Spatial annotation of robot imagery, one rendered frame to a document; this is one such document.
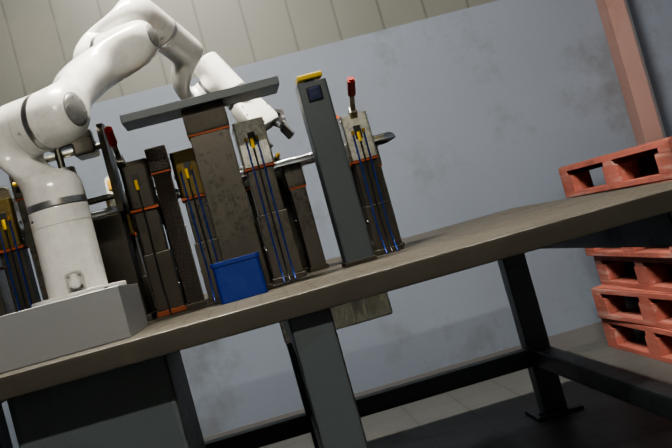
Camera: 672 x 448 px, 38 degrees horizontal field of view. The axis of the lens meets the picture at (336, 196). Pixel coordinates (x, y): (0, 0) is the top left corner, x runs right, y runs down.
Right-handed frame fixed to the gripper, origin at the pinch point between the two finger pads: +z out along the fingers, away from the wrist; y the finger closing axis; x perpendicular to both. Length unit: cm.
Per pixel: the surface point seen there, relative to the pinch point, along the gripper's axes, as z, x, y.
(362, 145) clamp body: 21.2, 25.4, 4.7
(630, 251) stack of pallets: 96, -37, -126
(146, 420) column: 41, 21, 94
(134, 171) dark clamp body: -10.0, 5.6, 47.0
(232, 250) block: 22, 14, 48
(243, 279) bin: 30, 20, 56
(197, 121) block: -4.9, 26.3, 39.5
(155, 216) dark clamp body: 0.8, 0.9, 48.1
